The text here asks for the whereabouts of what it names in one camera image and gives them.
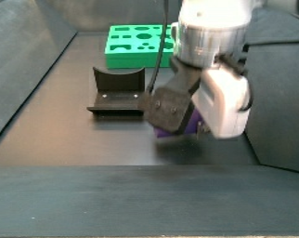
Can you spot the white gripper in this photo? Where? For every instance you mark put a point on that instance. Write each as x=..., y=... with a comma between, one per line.
x=222, y=101

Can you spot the purple cylinder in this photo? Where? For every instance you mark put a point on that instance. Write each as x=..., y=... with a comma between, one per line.
x=191, y=128

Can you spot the black curved cradle stand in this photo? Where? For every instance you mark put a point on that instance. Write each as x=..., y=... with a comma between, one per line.
x=118, y=93

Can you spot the green foam shape-sorter block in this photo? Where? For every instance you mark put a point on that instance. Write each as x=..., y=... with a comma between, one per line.
x=132, y=46

